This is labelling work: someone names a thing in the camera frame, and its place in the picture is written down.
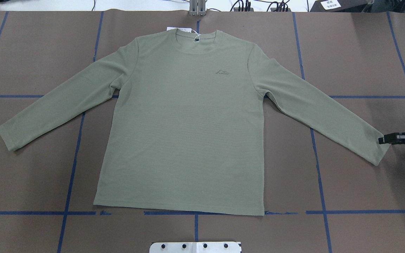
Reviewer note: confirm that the aluminium frame post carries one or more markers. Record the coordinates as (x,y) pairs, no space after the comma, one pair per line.
(197,7)

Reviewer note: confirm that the white paper hang tag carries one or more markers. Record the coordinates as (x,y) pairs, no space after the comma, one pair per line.
(174,28)

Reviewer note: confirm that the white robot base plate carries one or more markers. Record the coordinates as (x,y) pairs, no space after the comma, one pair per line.
(196,247)

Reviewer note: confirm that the olive green long-sleeve shirt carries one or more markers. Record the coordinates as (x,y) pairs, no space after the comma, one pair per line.
(187,132)

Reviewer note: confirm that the dark box with white label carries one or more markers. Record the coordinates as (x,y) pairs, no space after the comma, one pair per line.
(347,6)

